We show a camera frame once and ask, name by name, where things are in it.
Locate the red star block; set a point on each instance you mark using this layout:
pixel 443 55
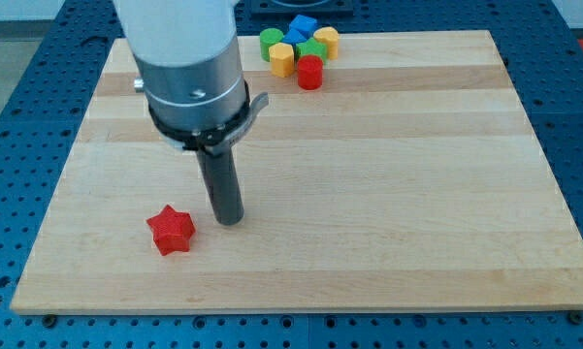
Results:
pixel 171 230

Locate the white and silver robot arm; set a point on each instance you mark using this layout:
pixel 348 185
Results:
pixel 188 56

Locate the green star block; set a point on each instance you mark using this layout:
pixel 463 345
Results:
pixel 312 47

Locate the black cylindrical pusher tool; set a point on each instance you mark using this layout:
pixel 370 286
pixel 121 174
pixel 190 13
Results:
pixel 220 177

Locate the red cylinder block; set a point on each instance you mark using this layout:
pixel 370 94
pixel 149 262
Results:
pixel 310 72

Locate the wooden board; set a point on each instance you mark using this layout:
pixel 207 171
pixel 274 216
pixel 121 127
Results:
pixel 412 180

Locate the yellow hexagon block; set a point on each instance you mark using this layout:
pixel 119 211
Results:
pixel 282 60

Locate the blue triangular block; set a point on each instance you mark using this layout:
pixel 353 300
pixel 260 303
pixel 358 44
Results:
pixel 293 37

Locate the green cylinder block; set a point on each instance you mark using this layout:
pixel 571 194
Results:
pixel 267 38

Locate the yellow rounded block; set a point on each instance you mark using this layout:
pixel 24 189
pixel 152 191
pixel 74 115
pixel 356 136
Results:
pixel 330 37

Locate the blue cube block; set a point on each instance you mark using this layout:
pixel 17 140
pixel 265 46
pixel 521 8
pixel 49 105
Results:
pixel 306 25

